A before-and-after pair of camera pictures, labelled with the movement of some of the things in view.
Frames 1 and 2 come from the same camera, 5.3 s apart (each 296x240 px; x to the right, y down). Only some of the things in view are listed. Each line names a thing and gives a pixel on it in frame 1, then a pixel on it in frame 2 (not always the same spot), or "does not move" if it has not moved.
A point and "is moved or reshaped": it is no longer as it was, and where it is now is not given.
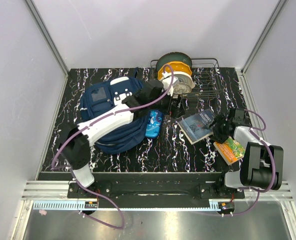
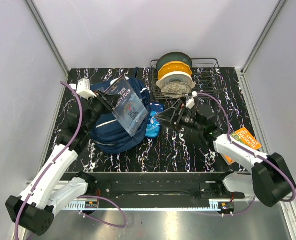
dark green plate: [174, 57] does not move
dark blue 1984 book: [192, 125] is moved or reshaped
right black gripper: [218, 137] -> [168, 115]
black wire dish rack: [207, 75] does not move
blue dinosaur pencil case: [154, 123] does not move
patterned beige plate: [182, 88] does not move
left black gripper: [177, 111] -> [108, 101]
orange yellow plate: [177, 66] does not move
